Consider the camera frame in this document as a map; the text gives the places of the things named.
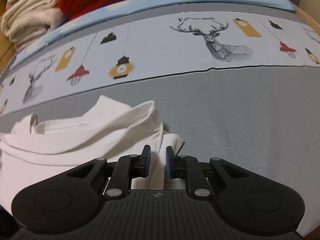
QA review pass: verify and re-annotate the printed grey bed sheet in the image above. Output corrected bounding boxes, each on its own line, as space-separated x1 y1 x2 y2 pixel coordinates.
1 2 319 239

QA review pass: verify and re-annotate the white t-shirt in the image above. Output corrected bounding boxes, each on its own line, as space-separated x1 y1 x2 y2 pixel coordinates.
1 96 183 211

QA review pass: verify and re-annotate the cream folded quilt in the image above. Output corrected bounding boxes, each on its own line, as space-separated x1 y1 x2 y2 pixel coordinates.
1 0 66 51

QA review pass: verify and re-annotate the wooden headboard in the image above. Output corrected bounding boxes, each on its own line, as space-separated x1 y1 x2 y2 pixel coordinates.
0 0 16 76

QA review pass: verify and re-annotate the light blue folded sheet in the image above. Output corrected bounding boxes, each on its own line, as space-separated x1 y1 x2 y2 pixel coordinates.
10 0 296 69

